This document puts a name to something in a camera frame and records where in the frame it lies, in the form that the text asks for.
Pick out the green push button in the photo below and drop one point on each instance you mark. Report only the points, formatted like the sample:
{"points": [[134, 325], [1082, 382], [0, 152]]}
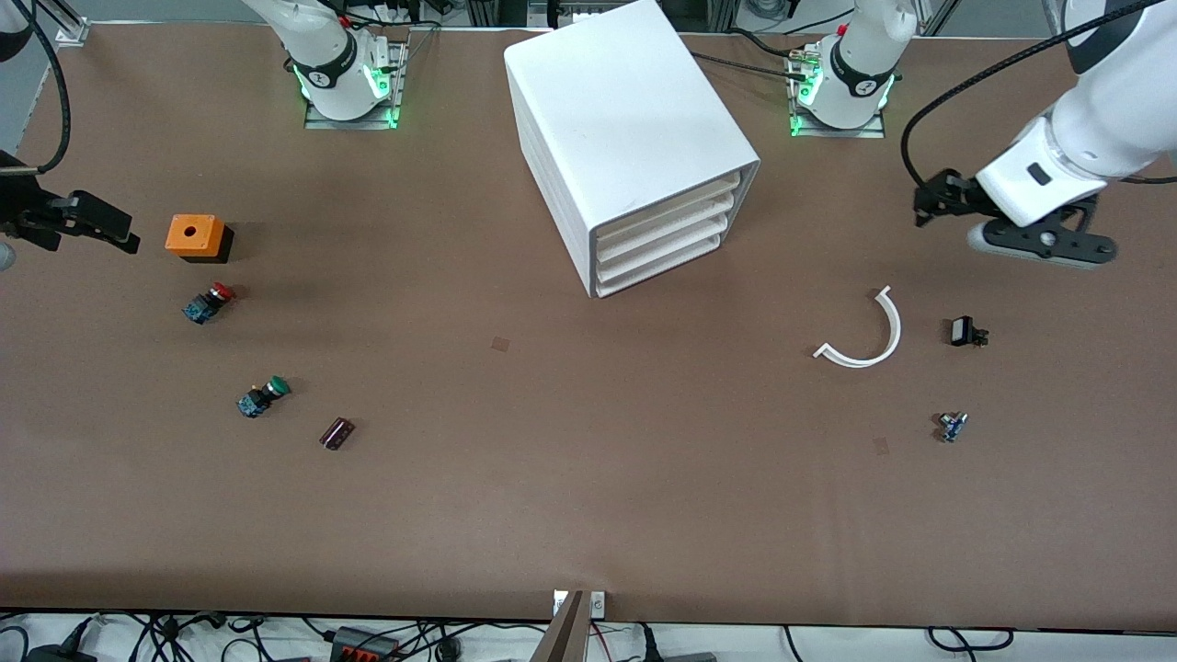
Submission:
{"points": [[262, 397]]}

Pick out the small white bracket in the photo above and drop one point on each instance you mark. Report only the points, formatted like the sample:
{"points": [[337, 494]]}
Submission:
{"points": [[598, 604]]}

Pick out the orange box with hole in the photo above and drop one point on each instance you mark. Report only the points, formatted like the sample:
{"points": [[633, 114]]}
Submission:
{"points": [[193, 234]]}

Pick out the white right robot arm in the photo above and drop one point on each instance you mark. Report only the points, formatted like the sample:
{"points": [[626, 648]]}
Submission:
{"points": [[331, 64]]}

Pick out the red push button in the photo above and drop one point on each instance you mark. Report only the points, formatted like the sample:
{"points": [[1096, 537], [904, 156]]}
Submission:
{"points": [[207, 303]]}

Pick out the aluminium frame profile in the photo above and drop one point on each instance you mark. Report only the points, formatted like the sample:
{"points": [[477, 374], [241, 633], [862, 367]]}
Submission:
{"points": [[69, 28]]}

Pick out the black plug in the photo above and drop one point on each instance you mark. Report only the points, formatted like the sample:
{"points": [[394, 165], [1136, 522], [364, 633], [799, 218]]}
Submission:
{"points": [[648, 644]]}

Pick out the small black switch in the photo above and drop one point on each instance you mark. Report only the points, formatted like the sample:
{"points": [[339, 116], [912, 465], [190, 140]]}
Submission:
{"points": [[964, 331]]}

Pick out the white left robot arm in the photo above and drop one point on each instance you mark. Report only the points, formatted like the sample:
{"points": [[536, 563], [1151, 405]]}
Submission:
{"points": [[1103, 101]]}

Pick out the black power adapter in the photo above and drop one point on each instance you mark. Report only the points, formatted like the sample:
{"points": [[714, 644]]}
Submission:
{"points": [[55, 655]]}

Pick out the dark maroon capacitor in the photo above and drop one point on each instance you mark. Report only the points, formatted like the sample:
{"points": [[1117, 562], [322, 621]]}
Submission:
{"points": [[337, 434]]}

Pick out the small blue electronic component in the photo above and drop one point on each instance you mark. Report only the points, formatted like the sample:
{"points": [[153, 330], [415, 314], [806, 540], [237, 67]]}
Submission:
{"points": [[952, 428]]}

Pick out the black red power strip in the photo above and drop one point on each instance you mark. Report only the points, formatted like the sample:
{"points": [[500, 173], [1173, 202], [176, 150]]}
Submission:
{"points": [[363, 648]]}

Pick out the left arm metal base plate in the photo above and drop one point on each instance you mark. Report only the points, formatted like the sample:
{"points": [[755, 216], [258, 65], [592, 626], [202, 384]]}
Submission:
{"points": [[874, 132]]}

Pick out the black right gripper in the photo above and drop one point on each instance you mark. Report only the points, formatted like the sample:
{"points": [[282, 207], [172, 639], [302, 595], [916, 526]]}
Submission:
{"points": [[20, 200]]}

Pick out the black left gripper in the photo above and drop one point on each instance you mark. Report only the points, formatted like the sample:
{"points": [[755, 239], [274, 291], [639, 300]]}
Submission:
{"points": [[956, 198]]}

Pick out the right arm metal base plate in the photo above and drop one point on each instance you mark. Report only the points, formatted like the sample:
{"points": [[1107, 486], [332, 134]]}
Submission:
{"points": [[397, 101]]}

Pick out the white curved plastic piece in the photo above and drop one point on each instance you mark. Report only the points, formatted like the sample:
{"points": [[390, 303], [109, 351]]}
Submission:
{"points": [[894, 331]]}

